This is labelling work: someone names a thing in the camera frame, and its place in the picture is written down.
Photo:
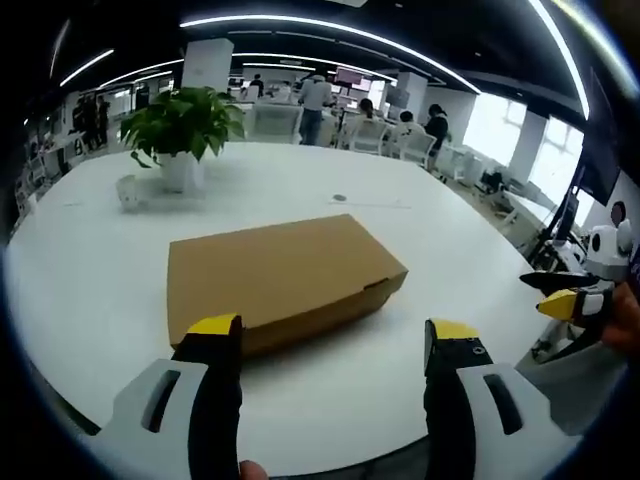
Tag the green potted plant white pot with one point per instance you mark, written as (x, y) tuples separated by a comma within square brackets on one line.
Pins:
[(182, 122)]

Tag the person's right hand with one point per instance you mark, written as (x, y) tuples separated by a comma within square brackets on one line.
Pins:
[(622, 320)]

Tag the brown cardboard shoe box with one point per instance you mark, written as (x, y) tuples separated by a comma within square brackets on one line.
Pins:
[(280, 270)]

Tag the red wall screen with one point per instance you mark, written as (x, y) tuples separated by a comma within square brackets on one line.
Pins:
[(352, 77)]

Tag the black office chair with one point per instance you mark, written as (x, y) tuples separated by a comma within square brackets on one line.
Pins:
[(492, 181)]

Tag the white mesh office chair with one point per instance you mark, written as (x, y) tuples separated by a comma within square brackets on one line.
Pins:
[(417, 147), (367, 135), (272, 122)]

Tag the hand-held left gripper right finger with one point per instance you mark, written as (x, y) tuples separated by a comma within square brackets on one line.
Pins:
[(470, 430)]

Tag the dark monitor screen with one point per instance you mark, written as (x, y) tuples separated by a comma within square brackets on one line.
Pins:
[(606, 177)]

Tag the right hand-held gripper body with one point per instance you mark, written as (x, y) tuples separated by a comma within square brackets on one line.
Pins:
[(607, 255)]

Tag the person's left hand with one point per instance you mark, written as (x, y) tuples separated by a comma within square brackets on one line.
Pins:
[(252, 471)]

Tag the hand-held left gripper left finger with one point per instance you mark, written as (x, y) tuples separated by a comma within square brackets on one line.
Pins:
[(165, 430)]

